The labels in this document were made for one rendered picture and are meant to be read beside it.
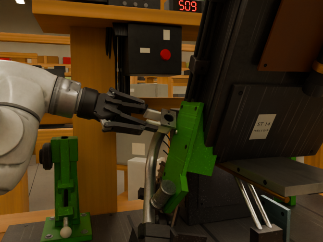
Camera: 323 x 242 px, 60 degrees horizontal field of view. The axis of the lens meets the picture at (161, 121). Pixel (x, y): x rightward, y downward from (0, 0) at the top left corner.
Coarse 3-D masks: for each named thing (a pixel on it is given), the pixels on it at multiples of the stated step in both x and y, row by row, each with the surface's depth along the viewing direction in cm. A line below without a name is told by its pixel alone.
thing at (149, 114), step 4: (148, 112) 72; (152, 112) 72; (156, 112) 73; (160, 112) 73; (144, 116) 73; (148, 116) 73; (152, 116) 74; (156, 116) 74; (160, 116) 74; (156, 120) 75; (160, 120) 75
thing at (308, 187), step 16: (240, 160) 68; (256, 160) 68; (272, 160) 68; (288, 160) 68; (240, 176) 62; (256, 176) 57; (272, 176) 55; (288, 176) 55; (304, 176) 55; (320, 176) 55; (272, 192) 52; (288, 192) 49; (304, 192) 50; (320, 192) 51
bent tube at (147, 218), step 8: (168, 112) 74; (168, 120) 74; (160, 136) 75; (152, 144) 78; (160, 144) 78; (152, 152) 78; (152, 160) 77; (152, 168) 76; (152, 176) 74; (144, 184) 74; (152, 184) 72; (144, 192) 72; (152, 192) 71; (144, 200) 70; (144, 208) 68; (152, 208) 68; (144, 216) 66; (152, 216) 66
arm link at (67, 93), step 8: (64, 80) 63; (72, 80) 65; (56, 88) 61; (64, 88) 62; (72, 88) 63; (80, 88) 66; (56, 96) 61; (64, 96) 62; (72, 96) 62; (80, 96) 64; (56, 104) 62; (64, 104) 62; (72, 104) 62; (56, 112) 63; (64, 112) 63; (72, 112) 63
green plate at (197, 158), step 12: (180, 108) 72; (192, 108) 65; (180, 120) 70; (192, 120) 63; (180, 132) 68; (192, 132) 62; (180, 144) 66; (192, 144) 62; (168, 156) 72; (180, 156) 65; (192, 156) 64; (204, 156) 65; (216, 156) 65; (168, 168) 70; (180, 168) 63; (192, 168) 64; (204, 168) 65
